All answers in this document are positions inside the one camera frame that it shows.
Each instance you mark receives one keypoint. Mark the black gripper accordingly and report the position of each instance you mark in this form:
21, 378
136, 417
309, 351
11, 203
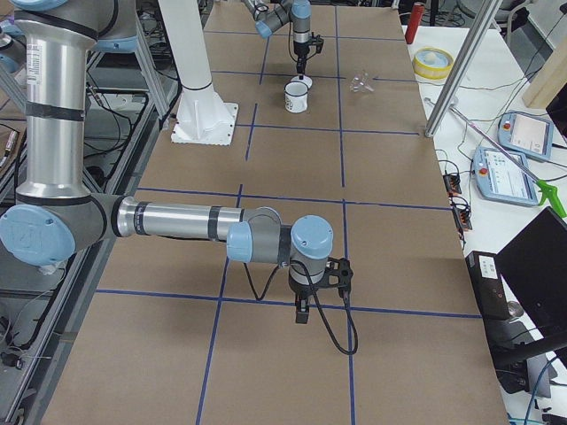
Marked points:
300, 49
302, 292

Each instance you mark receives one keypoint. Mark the clear glass funnel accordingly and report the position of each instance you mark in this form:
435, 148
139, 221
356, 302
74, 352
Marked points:
360, 83

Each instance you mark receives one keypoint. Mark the white enamel mug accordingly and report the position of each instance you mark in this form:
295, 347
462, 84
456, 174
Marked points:
295, 96

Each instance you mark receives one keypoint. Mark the red cylinder tube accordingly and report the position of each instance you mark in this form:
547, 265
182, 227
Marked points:
415, 17

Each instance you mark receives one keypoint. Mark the yellow rimmed bowl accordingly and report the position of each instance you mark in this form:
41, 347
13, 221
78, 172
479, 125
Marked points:
432, 63

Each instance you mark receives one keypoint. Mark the orange connector block near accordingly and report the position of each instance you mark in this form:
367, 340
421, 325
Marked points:
462, 212

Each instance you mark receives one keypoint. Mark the orange connector block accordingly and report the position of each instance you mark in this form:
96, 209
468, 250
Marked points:
462, 212
452, 180

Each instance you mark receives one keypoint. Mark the black computer box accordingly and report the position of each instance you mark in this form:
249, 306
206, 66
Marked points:
487, 285

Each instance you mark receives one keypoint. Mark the orange connector block far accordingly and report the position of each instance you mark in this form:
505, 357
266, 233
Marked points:
452, 180

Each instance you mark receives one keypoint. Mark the near teach pendant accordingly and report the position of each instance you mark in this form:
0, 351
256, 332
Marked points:
498, 179

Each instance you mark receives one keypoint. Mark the teach pendant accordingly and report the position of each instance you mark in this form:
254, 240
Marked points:
526, 133
498, 179

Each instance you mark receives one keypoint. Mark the black monitor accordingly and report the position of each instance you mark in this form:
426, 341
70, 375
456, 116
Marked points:
534, 267

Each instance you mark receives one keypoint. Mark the far teach pendant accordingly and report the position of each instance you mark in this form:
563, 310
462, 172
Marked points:
526, 133

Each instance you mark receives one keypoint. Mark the wooden board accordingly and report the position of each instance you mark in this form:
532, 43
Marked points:
549, 81

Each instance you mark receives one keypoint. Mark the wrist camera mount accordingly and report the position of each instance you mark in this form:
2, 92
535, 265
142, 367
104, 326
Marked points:
317, 42
337, 275

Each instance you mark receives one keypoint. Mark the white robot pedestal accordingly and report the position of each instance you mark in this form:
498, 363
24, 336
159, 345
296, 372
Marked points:
202, 117

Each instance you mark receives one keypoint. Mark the aluminium frame post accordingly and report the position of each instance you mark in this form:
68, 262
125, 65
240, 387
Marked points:
466, 53

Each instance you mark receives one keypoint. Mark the green handled reacher grabber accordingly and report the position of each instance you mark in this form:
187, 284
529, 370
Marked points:
496, 146

